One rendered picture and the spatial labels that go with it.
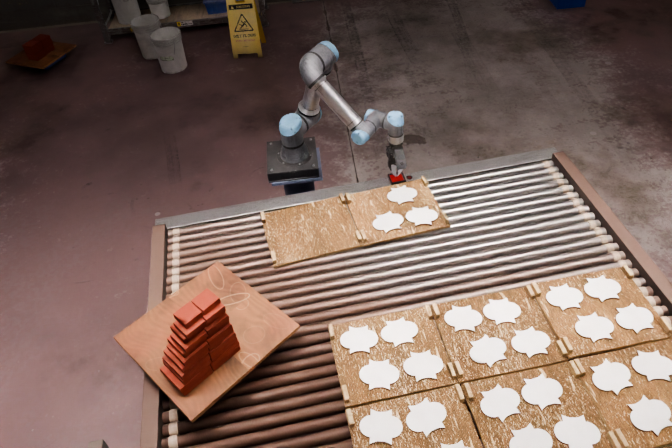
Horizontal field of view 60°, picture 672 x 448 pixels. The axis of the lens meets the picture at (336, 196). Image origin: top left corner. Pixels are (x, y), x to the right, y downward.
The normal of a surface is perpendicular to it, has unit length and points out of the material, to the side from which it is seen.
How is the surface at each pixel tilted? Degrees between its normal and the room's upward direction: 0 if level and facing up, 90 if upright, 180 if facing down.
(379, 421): 0
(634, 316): 0
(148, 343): 0
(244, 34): 77
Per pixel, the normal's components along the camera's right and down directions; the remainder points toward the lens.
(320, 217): -0.07, -0.74
